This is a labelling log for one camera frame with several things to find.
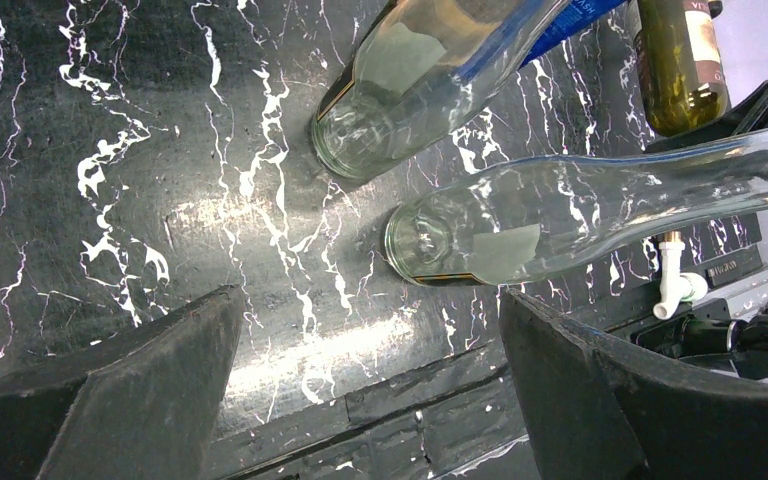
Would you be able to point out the blue rectangular glass bottle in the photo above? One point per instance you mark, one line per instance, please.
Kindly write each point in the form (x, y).
(576, 16)

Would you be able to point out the white plastic peg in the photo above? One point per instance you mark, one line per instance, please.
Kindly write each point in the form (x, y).
(676, 286)

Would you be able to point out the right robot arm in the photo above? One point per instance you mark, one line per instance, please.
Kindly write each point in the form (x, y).
(706, 338)

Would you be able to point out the clear glass bottle tall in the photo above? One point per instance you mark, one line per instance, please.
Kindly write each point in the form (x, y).
(423, 70)

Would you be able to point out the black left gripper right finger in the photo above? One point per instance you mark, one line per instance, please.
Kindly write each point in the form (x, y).
(597, 406)

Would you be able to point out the dark green bottle silver neck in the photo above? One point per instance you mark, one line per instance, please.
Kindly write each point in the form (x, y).
(680, 72)

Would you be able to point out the clear glass bottle gold label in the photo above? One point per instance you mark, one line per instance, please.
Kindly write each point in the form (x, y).
(535, 218)

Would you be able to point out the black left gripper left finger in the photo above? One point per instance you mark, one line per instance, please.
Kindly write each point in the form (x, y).
(140, 405)

